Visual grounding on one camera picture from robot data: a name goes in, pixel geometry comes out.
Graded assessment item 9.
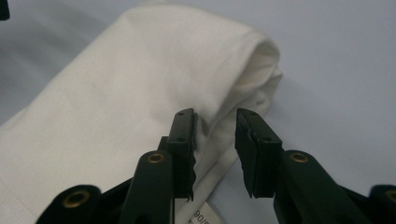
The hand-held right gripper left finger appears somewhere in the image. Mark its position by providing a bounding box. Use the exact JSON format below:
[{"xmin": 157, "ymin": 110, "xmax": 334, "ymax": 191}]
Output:
[{"xmin": 120, "ymin": 107, "xmax": 199, "ymax": 224}]

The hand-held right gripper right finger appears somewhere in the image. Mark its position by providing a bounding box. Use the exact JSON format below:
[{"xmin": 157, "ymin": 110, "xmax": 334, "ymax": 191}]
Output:
[{"xmin": 234, "ymin": 107, "xmax": 372, "ymax": 224}]

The white child's shirt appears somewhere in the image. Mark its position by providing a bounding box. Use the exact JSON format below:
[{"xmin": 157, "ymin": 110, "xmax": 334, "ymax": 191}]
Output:
[{"xmin": 0, "ymin": 3, "xmax": 284, "ymax": 224}]

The white table cover sheet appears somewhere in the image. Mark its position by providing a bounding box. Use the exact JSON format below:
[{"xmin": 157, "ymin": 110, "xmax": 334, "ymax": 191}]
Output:
[{"xmin": 0, "ymin": 0, "xmax": 396, "ymax": 224}]

